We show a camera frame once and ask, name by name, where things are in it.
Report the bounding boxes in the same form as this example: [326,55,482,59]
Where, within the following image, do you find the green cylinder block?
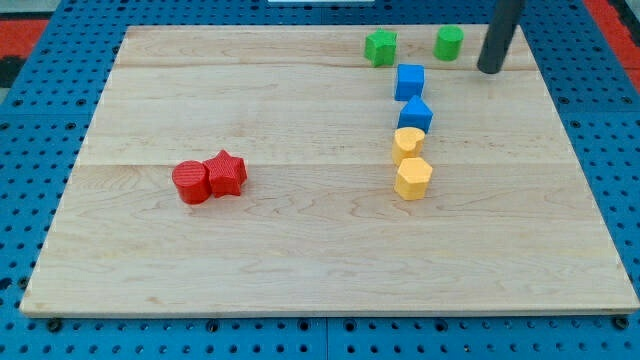
[433,25,464,61]

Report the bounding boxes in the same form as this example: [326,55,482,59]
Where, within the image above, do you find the red star block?
[203,150,247,198]

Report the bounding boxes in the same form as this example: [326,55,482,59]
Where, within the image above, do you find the blue triangular prism block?
[397,96,434,133]

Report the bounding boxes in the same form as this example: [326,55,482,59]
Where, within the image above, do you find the yellow hexagon block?
[394,157,433,201]

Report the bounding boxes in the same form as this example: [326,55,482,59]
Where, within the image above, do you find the light wooden board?
[20,25,639,318]

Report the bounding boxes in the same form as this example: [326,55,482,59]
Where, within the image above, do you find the blue cube block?
[394,64,425,101]

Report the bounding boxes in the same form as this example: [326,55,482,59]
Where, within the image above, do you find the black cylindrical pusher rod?
[477,0,526,74]

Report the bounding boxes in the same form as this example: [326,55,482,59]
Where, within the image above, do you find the yellow heart block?
[391,127,425,166]

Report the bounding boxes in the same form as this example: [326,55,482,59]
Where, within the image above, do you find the green star block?
[364,28,397,67]

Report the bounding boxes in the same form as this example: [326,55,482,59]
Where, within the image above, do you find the red cylinder block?
[171,160,211,205]

